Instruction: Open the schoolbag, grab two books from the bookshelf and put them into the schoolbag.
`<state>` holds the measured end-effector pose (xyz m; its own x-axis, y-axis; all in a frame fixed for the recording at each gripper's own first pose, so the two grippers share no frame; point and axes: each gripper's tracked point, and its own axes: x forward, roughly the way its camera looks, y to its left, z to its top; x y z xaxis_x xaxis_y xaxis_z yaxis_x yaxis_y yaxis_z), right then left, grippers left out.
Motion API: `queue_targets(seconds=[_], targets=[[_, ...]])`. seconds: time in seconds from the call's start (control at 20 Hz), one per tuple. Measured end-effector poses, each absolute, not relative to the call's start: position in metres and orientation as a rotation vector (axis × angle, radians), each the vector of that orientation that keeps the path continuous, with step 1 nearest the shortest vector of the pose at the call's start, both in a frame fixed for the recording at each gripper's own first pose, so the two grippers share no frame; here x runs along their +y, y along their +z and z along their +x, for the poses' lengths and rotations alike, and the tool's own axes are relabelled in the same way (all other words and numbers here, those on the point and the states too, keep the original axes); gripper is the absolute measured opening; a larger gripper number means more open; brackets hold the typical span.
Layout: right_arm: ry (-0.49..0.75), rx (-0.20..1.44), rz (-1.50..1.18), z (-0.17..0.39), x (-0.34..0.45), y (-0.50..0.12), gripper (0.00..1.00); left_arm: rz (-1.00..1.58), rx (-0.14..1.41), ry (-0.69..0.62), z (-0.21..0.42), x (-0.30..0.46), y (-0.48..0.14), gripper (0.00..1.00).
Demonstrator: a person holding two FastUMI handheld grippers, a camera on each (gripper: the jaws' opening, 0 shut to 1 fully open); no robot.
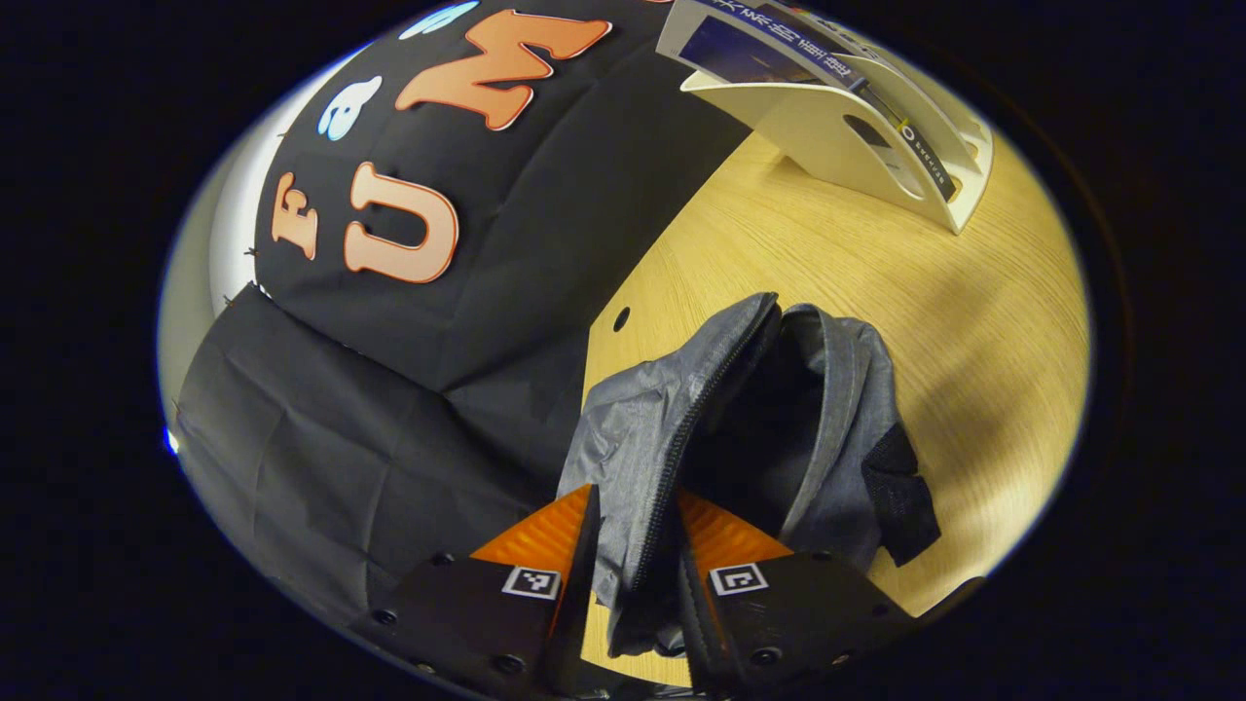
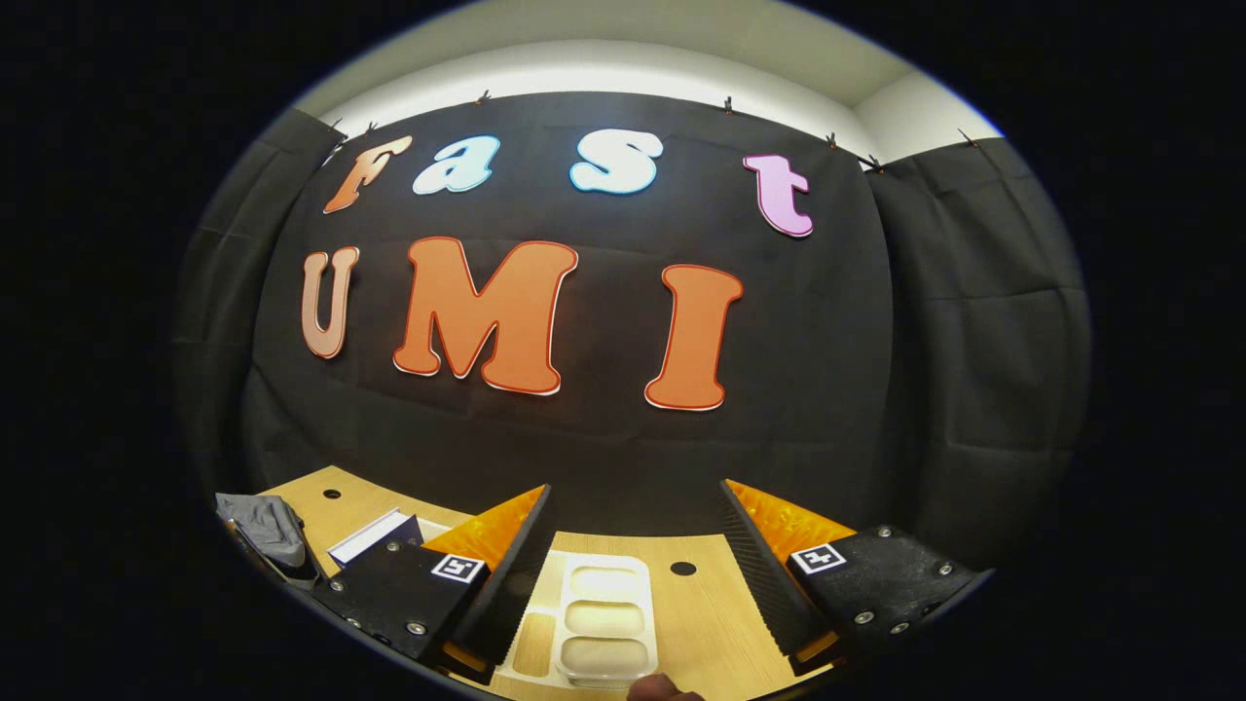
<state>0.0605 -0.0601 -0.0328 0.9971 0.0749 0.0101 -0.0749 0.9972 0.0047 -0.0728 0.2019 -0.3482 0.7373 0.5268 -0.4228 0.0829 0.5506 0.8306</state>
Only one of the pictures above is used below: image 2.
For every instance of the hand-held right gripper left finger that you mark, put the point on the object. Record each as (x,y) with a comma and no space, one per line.
(516,574)

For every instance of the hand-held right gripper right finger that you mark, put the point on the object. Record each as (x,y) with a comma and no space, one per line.
(754,565)

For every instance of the white bookshelf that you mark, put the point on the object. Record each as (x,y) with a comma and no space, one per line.
(547,589)

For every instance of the blue picture cover book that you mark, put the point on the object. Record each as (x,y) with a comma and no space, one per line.
(375,534)

